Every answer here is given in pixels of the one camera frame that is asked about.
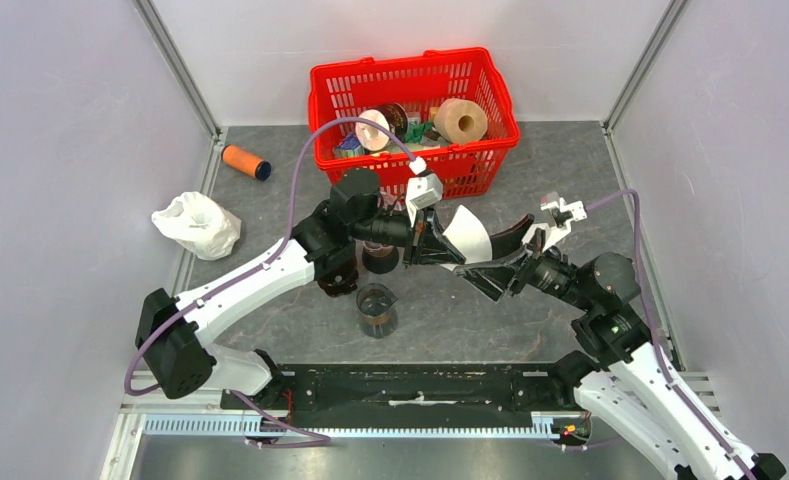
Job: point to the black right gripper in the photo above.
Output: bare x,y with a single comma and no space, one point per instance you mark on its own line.
493,277

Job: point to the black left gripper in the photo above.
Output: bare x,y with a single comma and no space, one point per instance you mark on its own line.
435,247

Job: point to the white paper coffee filter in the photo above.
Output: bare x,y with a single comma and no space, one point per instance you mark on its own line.
468,235

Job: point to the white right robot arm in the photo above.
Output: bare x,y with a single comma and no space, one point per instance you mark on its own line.
621,373

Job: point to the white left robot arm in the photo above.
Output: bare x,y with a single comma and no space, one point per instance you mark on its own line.
176,334

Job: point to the red and black coffee server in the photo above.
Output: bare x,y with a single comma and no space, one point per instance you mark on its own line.
379,258

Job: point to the brown plastic coffee dripper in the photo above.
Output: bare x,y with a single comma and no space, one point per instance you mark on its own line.
341,281

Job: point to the small glass measuring beaker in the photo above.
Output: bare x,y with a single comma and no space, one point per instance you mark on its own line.
377,316

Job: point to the green packet in basket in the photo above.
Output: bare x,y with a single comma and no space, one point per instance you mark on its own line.
421,132

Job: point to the beige tape roll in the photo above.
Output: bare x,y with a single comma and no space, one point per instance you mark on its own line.
461,121

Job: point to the blue small box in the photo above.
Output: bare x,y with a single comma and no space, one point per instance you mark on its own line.
349,147

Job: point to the red plastic shopping basket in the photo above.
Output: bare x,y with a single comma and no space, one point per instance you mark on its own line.
419,83

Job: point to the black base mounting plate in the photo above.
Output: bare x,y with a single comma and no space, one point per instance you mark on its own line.
414,395

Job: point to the orange cylindrical bottle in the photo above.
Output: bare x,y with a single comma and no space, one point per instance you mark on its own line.
246,162

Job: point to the white crumpled plastic bag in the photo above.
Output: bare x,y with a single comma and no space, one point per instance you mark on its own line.
200,225

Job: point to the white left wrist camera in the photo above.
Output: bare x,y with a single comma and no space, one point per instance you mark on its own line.
424,189

